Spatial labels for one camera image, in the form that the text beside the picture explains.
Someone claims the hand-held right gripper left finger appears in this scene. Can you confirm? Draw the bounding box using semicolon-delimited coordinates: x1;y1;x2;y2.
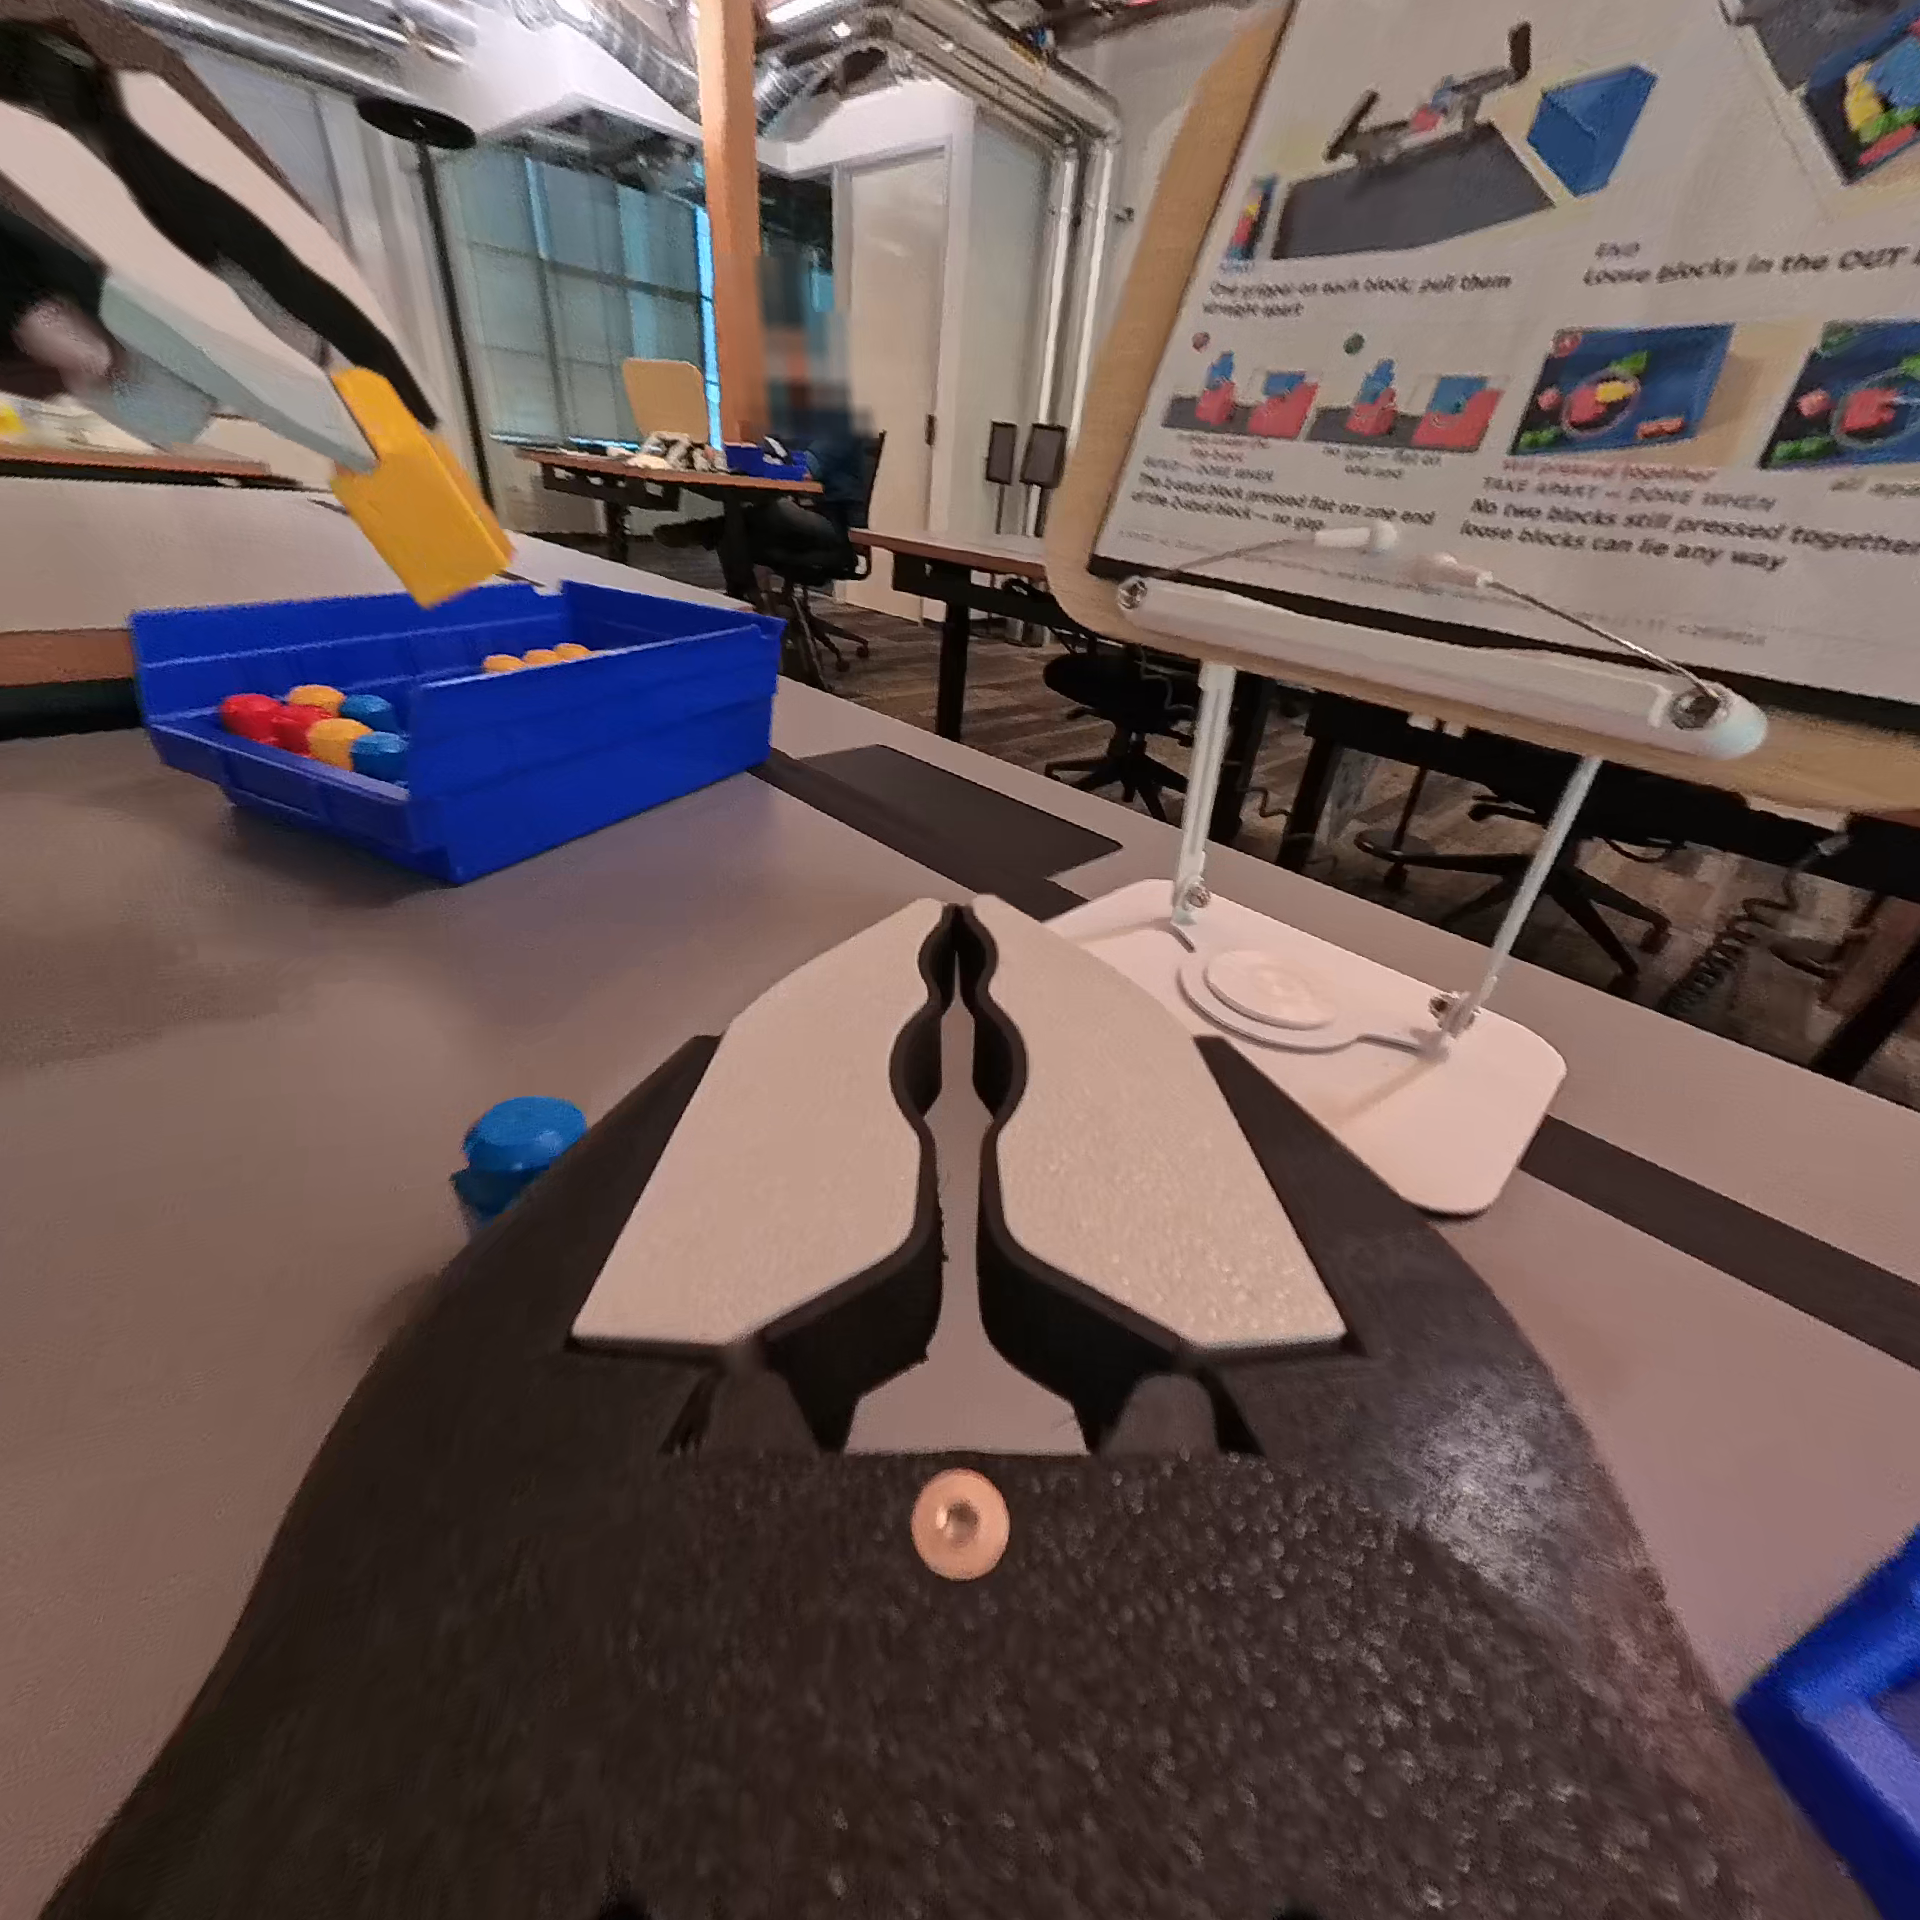
570;896;963;1453

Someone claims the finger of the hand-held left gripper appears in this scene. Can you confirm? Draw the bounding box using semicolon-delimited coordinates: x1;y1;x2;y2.
89;60;443;435
0;104;380;473

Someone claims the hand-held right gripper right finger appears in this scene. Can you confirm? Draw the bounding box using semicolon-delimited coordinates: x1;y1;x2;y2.
953;894;1353;1453

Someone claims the blue two-stud block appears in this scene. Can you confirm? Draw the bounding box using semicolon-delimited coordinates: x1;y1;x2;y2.
450;1096;593;1235

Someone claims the yellow single-stud block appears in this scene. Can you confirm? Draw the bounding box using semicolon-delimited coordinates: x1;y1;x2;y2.
327;363;517;611

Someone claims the blue plastic bin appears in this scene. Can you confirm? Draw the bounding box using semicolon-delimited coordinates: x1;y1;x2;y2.
127;582;789;886
1738;1536;1920;1920

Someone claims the pile of colourful blocks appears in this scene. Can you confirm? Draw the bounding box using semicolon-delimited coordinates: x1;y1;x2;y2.
218;643;595;784

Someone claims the person's left hand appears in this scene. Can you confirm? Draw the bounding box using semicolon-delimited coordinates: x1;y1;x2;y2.
12;298;118;396

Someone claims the black floor lamp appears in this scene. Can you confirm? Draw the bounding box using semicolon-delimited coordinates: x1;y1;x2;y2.
356;94;497;497

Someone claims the grey wood-edged table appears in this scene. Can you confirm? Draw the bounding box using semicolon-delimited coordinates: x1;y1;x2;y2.
0;477;646;737

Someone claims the wood-edged office table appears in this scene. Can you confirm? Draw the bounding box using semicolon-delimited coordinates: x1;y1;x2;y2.
850;528;1052;745
517;441;826;564

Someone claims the pale desk divider board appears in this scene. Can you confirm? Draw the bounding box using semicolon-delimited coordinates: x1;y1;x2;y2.
621;356;714;448

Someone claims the black office chair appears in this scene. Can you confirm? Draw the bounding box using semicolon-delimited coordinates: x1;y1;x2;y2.
1043;645;1203;819
1358;796;1673;977
779;435;887;693

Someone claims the printed instruction sheet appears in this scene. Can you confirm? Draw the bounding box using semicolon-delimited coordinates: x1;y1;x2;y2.
1089;0;1920;706

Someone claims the wooden post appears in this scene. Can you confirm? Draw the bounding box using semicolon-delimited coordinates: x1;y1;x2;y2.
692;0;770;452

